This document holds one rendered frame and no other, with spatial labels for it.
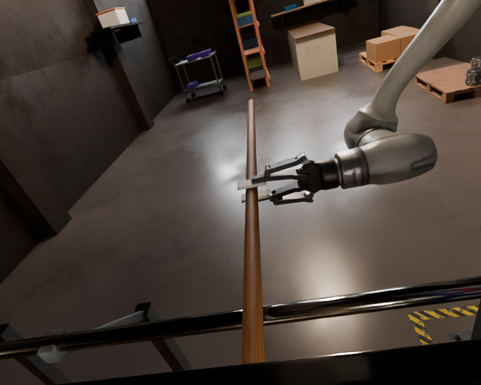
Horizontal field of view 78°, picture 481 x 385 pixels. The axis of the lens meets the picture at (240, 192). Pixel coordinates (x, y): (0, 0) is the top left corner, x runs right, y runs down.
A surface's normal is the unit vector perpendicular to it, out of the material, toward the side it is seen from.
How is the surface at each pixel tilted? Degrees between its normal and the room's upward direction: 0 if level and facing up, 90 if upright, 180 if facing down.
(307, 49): 90
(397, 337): 0
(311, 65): 90
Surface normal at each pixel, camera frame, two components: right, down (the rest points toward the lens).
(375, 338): -0.26, -0.82
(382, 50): -0.07, 0.54
